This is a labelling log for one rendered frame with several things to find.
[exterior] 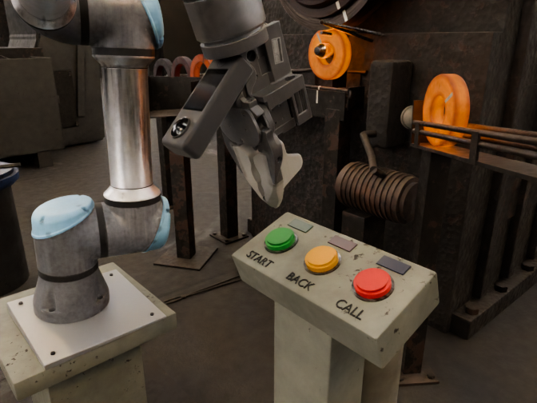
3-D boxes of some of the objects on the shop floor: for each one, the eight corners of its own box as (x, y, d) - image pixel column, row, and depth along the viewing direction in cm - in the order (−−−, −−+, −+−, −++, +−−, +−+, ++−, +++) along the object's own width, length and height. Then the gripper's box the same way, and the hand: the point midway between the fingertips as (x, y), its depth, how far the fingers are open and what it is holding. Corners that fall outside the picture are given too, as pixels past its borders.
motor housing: (351, 314, 148) (362, 156, 130) (409, 347, 132) (431, 172, 114) (324, 329, 140) (332, 164, 122) (382, 366, 124) (402, 182, 106)
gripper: (296, 16, 46) (334, 189, 57) (242, 19, 52) (286, 173, 63) (232, 48, 42) (287, 226, 53) (182, 47, 48) (240, 206, 59)
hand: (268, 201), depth 56 cm, fingers closed
